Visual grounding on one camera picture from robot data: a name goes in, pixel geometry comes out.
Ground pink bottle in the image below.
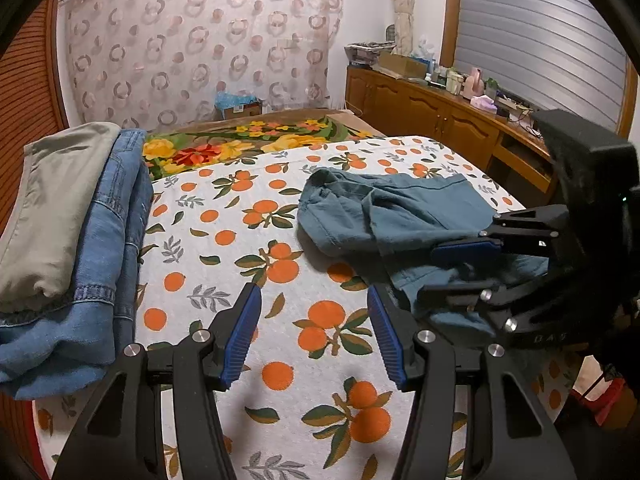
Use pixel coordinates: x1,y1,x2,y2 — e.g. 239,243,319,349
462,67,483,100

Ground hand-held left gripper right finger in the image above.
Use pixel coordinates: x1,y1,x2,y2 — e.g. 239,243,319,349
366,282,593,480

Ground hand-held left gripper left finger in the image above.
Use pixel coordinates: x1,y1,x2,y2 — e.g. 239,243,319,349
52,282,263,480

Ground small cardboard box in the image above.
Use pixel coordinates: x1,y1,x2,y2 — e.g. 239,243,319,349
215,91,263,121

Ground wooden cabinet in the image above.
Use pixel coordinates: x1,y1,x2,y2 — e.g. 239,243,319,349
345,66,561,206

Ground teal pants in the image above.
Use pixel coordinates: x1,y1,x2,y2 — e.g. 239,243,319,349
297,167,551,333

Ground folded khaki pants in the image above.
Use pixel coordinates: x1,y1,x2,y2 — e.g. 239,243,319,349
0,122,123,298

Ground grey window blind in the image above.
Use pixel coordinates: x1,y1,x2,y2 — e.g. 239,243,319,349
452,0,628,111

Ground flat cardboard box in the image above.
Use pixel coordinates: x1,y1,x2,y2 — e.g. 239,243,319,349
372,52,431,81

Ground lace curtain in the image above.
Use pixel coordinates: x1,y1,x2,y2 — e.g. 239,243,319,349
387,0,418,56

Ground folded blue jeans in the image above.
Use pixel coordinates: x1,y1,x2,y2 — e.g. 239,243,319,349
0,160,155,401
0,129,148,321

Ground ring patterned curtain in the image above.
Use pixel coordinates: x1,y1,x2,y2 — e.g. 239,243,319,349
60,0,346,131

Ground red bag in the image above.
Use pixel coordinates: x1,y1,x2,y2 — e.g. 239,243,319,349
575,375,626,431

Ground wooden louvered wardrobe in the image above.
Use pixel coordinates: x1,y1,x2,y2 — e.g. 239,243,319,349
0,0,71,241

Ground orange fruit print blanket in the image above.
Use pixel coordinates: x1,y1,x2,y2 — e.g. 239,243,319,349
32,135,581,480

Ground floral blanket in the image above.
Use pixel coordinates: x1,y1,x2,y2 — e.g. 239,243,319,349
142,109,386,181

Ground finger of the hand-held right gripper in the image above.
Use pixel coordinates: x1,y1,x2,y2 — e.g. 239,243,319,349
416,265,556,333
431,204,571,267

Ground basket of papers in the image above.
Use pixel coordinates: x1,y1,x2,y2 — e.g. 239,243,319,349
345,41,396,67

